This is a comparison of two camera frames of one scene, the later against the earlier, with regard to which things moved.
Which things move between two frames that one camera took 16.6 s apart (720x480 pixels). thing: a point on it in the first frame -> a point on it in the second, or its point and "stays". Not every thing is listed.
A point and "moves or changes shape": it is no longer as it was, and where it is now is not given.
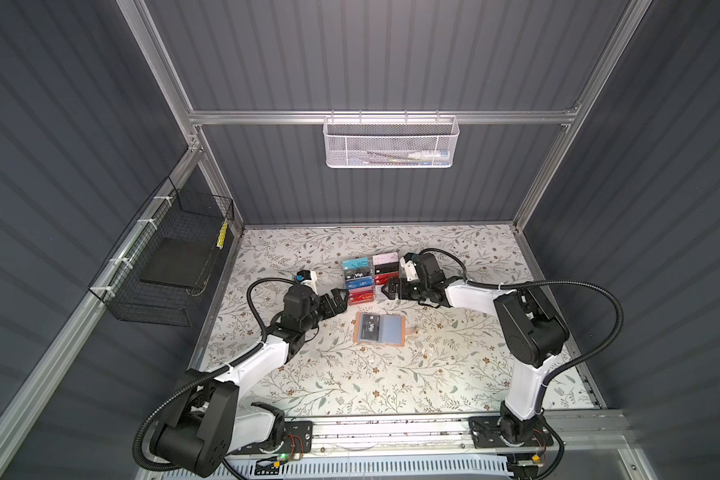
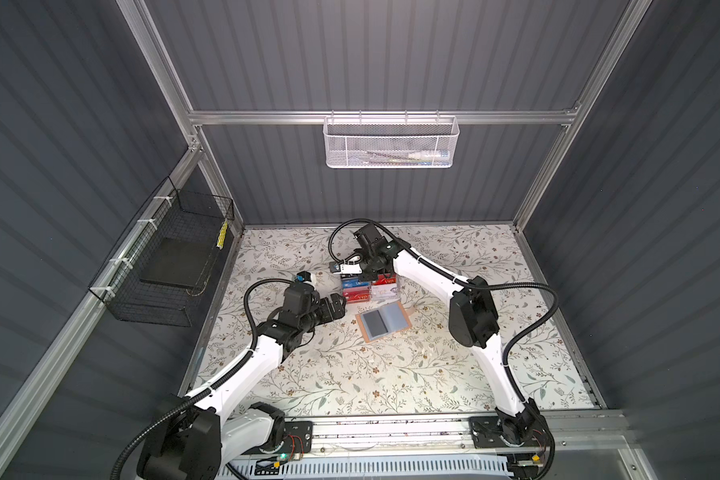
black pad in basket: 177,261 stays
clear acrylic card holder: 365,277 stays
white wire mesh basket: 387,142 stays
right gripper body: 414,290 -> 367,268
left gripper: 339,304 stays
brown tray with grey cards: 381,329 moves or changes shape
